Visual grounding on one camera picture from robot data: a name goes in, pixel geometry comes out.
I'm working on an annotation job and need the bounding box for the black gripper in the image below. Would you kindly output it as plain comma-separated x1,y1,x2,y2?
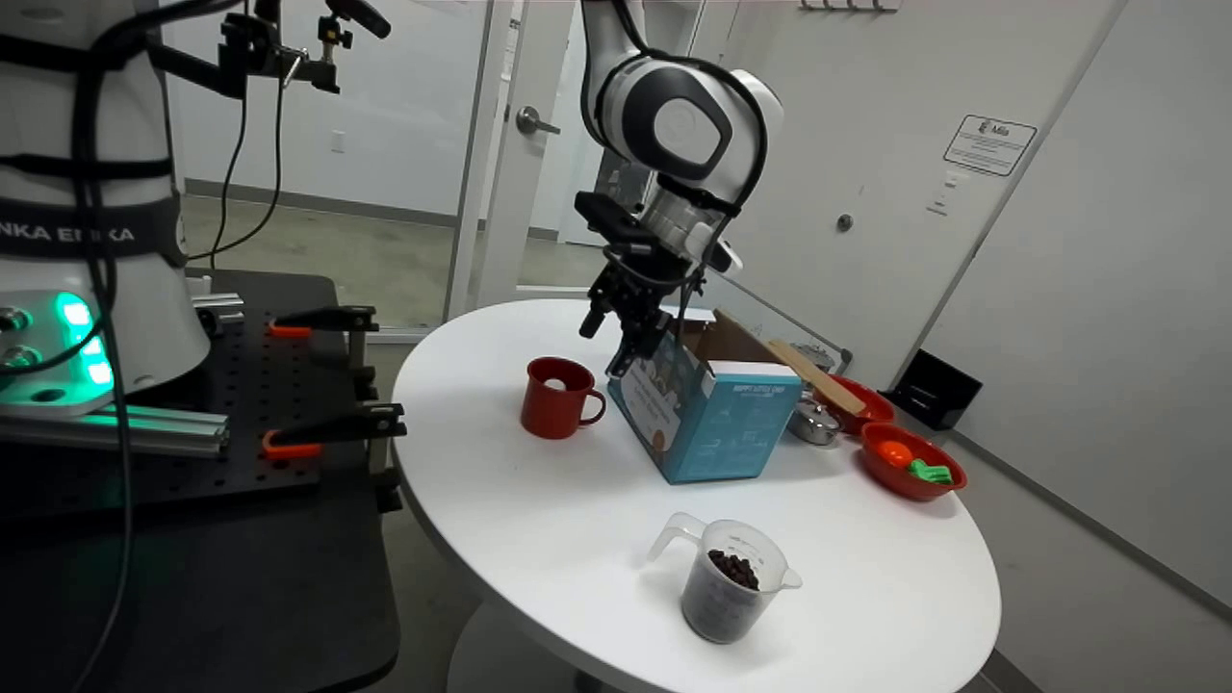
575,192,720,375

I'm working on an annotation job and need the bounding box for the red mug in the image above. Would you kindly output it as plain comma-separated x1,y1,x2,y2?
518,358,608,438

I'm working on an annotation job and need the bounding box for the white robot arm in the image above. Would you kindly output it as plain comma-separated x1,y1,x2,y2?
575,0,771,379

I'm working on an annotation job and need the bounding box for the blue cardboard box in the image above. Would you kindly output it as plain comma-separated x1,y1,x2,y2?
608,314,799,484

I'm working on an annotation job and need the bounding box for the wooden board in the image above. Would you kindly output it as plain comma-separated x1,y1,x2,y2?
767,338,866,416

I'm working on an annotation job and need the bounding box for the small steel pot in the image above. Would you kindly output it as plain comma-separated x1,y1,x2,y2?
788,400,838,446

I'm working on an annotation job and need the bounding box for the clear measuring cup with beans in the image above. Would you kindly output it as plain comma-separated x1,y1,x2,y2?
651,512,799,643

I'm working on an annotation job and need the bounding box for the lower orange black clamp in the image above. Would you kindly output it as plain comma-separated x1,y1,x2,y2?
257,400,408,465

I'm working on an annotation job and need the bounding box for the orange black clamp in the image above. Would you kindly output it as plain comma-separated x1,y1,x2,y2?
263,303,377,343
257,400,408,465

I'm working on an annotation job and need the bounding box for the red bowl with toys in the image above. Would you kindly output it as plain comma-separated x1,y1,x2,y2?
860,423,968,502

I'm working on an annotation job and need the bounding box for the white round table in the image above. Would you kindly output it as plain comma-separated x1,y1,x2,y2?
389,298,1006,693

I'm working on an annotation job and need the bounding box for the black case on floor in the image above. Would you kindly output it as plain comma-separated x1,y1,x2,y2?
887,352,980,433

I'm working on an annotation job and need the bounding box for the upper orange black clamp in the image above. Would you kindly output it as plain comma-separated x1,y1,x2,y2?
263,303,377,343

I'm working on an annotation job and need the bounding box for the black mounting table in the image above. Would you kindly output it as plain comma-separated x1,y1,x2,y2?
0,271,399,693

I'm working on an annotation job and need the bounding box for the camera stand with cables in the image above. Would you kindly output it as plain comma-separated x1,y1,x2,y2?
150,0,393,266

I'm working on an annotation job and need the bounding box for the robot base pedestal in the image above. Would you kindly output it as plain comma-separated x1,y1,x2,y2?
0,0,228,420

